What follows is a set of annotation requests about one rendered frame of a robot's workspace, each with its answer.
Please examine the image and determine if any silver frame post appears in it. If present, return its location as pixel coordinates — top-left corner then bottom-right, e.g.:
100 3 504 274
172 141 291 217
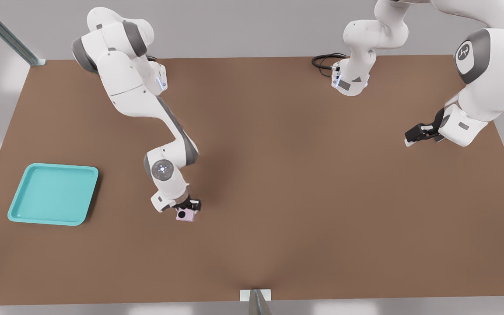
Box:
0 0 47 67
240 289 272 315

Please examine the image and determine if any pale blue-green tray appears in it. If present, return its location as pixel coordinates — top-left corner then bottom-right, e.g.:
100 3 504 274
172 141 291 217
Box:
7 163 99 226

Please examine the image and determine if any black cable loop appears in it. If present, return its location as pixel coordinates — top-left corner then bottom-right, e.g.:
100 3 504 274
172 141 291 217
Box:
311 53 350 77

